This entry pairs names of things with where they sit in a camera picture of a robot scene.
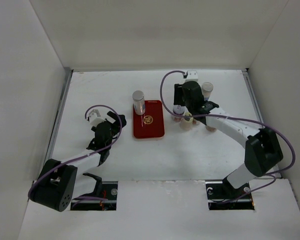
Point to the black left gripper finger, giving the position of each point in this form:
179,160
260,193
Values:
119,120
99,125

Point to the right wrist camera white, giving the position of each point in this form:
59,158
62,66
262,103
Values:
191,75

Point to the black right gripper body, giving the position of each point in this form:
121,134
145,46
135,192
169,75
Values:
187,104

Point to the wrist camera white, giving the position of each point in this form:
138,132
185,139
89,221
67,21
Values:
191,75
94,115

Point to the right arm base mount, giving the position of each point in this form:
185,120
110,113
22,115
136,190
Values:
221,199

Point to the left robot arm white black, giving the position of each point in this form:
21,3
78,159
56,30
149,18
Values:
60,182

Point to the pink lid spice jar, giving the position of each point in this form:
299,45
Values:
210,129

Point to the white bead bottle silver cap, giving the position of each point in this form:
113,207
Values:
139,102

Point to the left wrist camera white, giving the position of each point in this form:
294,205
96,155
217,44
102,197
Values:
94,115

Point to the red lacquer tray gold rim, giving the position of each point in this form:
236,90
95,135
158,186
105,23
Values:
150,125

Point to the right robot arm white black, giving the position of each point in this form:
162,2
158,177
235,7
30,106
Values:
262,150

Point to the yellow lid spice jar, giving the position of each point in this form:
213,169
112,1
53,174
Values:
187,121

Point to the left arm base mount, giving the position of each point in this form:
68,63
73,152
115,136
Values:
92,193

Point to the brown spice jar white lid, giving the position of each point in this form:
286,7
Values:
178,111

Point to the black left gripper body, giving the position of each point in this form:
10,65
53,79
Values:
114,131

